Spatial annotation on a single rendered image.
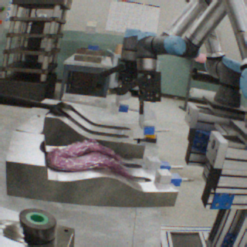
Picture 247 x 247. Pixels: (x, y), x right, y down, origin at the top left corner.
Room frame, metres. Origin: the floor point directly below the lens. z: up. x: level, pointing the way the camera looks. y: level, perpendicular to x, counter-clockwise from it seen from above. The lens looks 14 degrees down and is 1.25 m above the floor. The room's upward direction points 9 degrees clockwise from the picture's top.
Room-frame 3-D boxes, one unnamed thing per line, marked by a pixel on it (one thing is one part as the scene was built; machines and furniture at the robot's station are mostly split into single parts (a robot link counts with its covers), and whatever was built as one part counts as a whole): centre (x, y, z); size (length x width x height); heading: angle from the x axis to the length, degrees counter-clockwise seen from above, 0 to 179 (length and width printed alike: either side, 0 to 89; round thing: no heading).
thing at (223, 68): (1.55, -0.48, 1.20); 0.13 x 0.12 x 0.14; 18
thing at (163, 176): (0.96, -0.19, 0.86); 0.13 x 0.05 x 0.05; 105
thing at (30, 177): (0.94, 0.09, 0.86); 0.50 x 0.26 x 0.11; 105
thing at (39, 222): (0.52, 0.14, 0.89); 0.08 x 0.08 x 0.04
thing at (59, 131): (1.30, 0.16, 0.87); 0.50 x 0.26 x 0.14; 88
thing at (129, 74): (1.53, 0.01, 1.09); 0.09 x 0.08 x 0.12; 88
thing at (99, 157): (0.95, 0.08, 0.90); 0.26 x 0.18 x 0.08; 105
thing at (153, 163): (1.07, -0.16, 0.86); 0.13 x 0.05 x 0.05; 105
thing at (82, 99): (4.45, 0.55, 0.28); 0.61 x 0.41 x 0.15; 96
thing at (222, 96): (1.55, -0.48, 1.09); 0.15 x 0.15 x 0.10
